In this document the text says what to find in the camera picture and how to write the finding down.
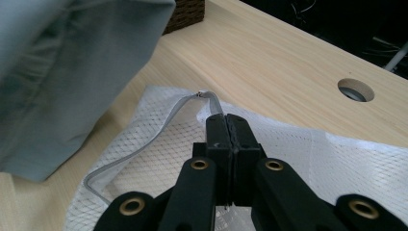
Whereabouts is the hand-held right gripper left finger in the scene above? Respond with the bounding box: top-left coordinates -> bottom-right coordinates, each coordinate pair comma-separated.
191,113 -> 233,207

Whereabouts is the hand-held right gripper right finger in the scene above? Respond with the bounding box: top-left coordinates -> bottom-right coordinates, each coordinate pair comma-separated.
226,114 -> 268,207

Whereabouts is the white mesh laundry bag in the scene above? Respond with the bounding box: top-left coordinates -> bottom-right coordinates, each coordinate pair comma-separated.
64,85 -> 408,231

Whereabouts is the grey-blue garment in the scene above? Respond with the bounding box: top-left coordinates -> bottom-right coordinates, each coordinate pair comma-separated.
0,0 -> 177,183

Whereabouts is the brown wicker basket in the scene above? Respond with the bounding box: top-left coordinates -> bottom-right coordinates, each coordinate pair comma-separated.
162,0 -> 206,36

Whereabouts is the white metal desk frame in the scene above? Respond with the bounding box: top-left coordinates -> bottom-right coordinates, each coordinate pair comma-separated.
382,40 -> 408,73

